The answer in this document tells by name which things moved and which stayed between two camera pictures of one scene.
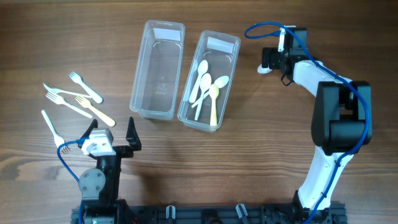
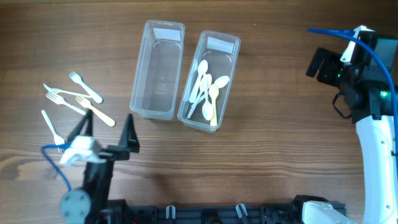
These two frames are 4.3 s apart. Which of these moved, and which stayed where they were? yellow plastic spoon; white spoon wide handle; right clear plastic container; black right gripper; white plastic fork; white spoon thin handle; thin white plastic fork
Moved: black right gripper
Stayed: yellow plastic spoon; white plastic fork; right clear plastic container; white spoon wide handle; thin white plastic fork; white spoon thin handle
